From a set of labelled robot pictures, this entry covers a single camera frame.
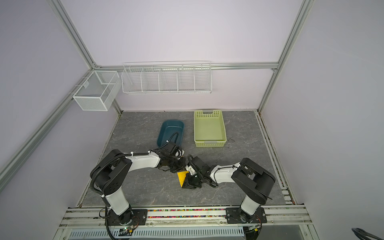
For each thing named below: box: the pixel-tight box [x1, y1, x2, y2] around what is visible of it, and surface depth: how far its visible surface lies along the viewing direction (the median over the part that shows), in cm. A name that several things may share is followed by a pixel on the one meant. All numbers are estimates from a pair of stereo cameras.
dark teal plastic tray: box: [157, 120, 185, 148], surface depth 109 cm
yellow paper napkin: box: [177, 170, 189, 188], surface depth 88 cm
